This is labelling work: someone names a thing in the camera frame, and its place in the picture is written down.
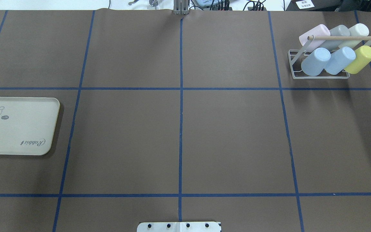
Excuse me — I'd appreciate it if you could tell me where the aluminium frame post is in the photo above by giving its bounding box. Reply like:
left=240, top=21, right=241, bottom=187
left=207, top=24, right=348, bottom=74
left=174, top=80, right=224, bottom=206
left=173, top=0, right=190, bottom=15

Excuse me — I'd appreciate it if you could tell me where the pink cup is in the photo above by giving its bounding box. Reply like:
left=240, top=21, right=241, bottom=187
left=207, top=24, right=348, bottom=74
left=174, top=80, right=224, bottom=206
left=299, top=24, right=331, bottom=52

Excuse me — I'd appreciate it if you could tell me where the cream plastic tray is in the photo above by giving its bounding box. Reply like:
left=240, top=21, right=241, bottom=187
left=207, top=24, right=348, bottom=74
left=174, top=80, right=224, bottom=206
left=0, top=97, right=60, bottom=156

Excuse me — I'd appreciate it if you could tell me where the grey cup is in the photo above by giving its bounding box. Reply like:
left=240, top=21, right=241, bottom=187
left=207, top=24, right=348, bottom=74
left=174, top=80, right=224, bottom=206
left=319, top=25, right=351, bottom=51

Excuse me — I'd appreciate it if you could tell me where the light blue cup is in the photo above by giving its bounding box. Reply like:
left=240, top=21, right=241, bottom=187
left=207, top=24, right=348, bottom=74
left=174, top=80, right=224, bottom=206
left=324, top=47, right=356, bottom=75

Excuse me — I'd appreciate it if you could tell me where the yellow cup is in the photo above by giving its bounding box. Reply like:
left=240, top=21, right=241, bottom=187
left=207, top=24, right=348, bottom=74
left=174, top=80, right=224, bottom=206
left=344, top=45, right=371, bottom=74

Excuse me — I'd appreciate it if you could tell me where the black labelled box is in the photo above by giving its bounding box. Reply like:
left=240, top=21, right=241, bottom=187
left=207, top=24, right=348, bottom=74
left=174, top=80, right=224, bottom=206
left=285, top=0, right=349, bottom=12

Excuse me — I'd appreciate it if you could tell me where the white wire cup rack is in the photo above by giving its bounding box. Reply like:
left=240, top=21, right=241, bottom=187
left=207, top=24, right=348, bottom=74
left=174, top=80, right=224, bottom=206
left=287, top=35, right=371, bottom=79

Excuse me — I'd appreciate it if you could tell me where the white camera post base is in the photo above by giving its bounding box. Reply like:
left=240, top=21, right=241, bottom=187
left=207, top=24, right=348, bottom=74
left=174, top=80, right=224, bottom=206
left=137, top=221, right=222, bottom=232

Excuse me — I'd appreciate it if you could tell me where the pale green cup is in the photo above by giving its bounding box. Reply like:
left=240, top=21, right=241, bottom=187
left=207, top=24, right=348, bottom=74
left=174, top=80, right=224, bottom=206
left=338, top=23, right=369, bottom=49

